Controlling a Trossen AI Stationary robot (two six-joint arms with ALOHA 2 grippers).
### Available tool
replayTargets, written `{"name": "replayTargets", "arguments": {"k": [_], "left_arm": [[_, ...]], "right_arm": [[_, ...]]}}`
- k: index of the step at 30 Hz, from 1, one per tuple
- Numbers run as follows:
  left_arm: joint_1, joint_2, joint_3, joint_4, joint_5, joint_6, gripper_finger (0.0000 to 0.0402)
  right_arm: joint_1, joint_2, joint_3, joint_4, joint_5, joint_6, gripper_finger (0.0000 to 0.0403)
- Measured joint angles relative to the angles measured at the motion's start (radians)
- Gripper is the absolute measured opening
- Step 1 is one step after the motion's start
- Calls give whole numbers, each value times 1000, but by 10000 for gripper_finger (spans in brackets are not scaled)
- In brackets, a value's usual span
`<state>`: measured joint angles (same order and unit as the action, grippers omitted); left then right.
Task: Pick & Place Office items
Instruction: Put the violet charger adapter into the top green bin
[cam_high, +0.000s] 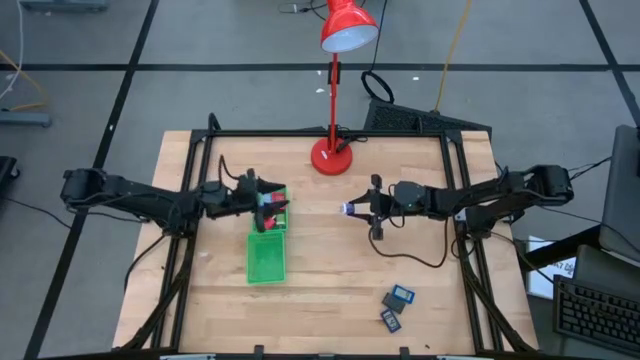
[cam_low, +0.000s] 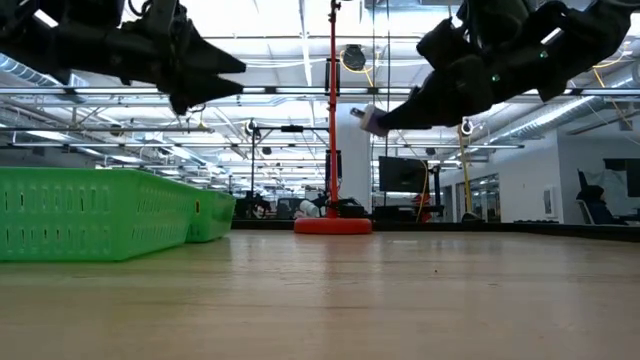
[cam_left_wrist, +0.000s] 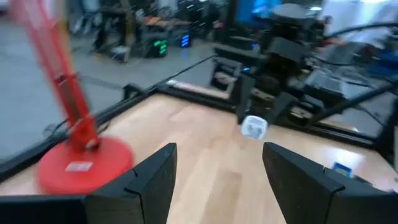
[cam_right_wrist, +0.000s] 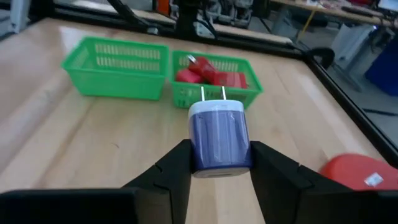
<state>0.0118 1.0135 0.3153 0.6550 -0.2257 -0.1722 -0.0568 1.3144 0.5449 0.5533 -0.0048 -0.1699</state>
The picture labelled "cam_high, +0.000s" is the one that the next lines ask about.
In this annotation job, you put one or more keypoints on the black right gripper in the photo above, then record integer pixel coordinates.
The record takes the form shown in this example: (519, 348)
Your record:
(386, 205)

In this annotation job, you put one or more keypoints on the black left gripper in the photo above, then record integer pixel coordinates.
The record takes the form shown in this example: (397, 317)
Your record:
(245, 200)

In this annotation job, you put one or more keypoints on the small white blue charger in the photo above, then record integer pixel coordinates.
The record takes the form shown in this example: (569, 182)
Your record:
(345, 208)

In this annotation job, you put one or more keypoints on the blue pocket calculator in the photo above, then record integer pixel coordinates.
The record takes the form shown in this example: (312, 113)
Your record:
(403, 294)

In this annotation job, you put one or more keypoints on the dark grey pocket calculator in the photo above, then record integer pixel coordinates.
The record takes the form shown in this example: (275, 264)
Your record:
(392, 303)

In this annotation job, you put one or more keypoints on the navy pocket calculator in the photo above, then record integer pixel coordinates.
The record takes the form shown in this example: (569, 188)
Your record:
(390, 320)

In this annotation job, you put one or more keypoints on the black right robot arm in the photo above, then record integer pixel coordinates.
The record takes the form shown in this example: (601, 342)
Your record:
(480, 197)

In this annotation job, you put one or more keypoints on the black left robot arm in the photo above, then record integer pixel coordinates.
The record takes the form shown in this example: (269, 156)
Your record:
(140, 197)

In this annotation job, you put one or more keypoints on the green plastic mesh basket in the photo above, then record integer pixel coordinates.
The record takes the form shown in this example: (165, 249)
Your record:
(265, 257)
(285, 218)

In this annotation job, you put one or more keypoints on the red desk lamp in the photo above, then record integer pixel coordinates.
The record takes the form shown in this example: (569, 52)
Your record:
(331, 160)

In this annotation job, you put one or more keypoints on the black perforated metal panel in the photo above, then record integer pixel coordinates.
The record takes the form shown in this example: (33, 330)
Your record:
(400, 118)

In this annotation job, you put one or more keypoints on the white paper sheet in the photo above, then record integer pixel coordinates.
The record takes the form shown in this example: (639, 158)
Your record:
(542, 282)

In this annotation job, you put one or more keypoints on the black desk edge bar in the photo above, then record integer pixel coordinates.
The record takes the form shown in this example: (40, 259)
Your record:
(555, 250)

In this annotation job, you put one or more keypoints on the grey desktop box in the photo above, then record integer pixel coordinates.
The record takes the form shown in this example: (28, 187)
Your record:
(605, 267)

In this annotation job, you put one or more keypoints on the black computer keyboard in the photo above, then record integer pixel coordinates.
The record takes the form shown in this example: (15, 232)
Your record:
(595, 312)

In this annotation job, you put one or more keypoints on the grey floor base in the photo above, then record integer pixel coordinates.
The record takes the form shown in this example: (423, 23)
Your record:
(25, 119)
(65, 5)

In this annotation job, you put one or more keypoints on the grey computer monitor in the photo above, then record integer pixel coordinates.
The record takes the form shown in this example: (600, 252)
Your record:
(622, 200)

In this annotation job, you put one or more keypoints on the black floor object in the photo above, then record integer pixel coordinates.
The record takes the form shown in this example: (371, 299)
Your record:
(7, 169)

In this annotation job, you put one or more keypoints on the black aluminium table frame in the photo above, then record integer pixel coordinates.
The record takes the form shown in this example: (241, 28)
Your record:
(275, 133)

